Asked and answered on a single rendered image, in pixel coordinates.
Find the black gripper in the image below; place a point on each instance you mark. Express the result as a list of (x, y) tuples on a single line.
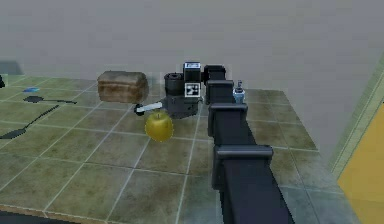
[(178, 96)]

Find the yellow apple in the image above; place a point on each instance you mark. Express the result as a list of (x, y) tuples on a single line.
[(159, 127)]

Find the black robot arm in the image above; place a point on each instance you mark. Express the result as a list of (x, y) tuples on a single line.
[(243, 173)]

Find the brown bread loaf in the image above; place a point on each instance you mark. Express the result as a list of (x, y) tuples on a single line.
[(122, 86)]

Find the pale blue salt shaker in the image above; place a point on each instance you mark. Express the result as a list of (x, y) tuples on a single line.
[(239, 93)]

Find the black ladle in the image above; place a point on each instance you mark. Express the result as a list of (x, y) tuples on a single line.
[(43, 99)]

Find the blue dish sponge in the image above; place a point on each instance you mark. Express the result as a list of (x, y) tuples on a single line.
[(31, 89)]

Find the black spatula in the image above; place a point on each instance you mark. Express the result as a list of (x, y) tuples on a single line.
[(23, 125)]

